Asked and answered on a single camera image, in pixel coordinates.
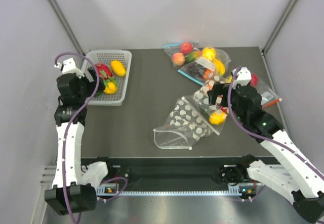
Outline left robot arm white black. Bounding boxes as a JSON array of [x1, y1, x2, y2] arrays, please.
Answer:
[[45, 67, 115, 215]]

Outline red fake strawberry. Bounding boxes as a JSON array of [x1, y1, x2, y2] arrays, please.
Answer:
[[95, 63, 116, 83]]

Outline grey slotted cable duct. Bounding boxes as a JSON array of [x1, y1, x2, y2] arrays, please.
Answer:
[[96, 184, 257, 198]]

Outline orange zip bag with fruit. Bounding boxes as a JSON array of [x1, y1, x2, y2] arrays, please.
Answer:
[[250, 73, 282, 108]]

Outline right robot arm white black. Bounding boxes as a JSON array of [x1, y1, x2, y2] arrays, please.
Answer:
[[207, 82, 323, 223]]

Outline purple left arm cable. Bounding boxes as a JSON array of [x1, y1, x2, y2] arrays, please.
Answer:
[[54, 52, 101, 224]]

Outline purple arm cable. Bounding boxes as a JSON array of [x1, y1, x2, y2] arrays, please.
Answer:
[[227, 66, 324, 182], [54, 52, 101, 224]]

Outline clear bag with apple peach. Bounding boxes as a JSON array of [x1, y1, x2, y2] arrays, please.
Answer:
[[163, 42, 202, 69]]

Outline red fake apple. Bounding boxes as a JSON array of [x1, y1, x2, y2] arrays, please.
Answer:
[[180, 42, 193, 55]]

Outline blue zip bag with grapes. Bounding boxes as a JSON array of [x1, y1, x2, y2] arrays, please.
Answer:
[[178, 57, 216, 85]]

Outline polka dot zip bag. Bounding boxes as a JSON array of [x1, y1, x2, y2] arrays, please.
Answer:
[[193, 73, 231, 125], [153, 96, 224, 150]]

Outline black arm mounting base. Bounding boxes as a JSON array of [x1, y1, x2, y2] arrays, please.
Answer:
[[81, 157, 251, 191]]

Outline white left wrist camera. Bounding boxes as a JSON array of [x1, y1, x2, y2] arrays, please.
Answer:
[[54, 58, 85, 78]]

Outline polka dot zip bag front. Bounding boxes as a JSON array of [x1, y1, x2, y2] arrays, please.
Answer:
[[153, 96, 224, 150]]

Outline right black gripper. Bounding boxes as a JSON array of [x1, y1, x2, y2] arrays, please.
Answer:
[[208, 82, 247, 123]]

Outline fake peach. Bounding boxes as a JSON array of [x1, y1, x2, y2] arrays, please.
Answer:
[[172, 52, 185, 66]]

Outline polka dot zip bag right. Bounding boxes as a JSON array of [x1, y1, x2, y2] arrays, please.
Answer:
[[193, 73, 231, 125]]

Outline yellow fake mango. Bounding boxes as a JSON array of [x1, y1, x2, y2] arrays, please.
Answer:
[[110, 60, 127, 77], [103, 81, 117, 95]]

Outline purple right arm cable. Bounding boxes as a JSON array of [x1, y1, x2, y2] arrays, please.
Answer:
[[227, 66, 324, 182]]

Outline clear bag with lemon banana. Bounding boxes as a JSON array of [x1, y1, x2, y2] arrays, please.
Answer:
[[201, 47, 231, 76]]

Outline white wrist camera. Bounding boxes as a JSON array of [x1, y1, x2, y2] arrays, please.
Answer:
[[231, 67, 252, 88], [54, 58, 85, 78]]

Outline yellow fake lemon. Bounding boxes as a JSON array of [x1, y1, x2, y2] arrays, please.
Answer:
[[209, 109, 227, 125]]

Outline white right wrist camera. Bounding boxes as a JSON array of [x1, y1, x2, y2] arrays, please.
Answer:
[[231, 67, 252, 88]]

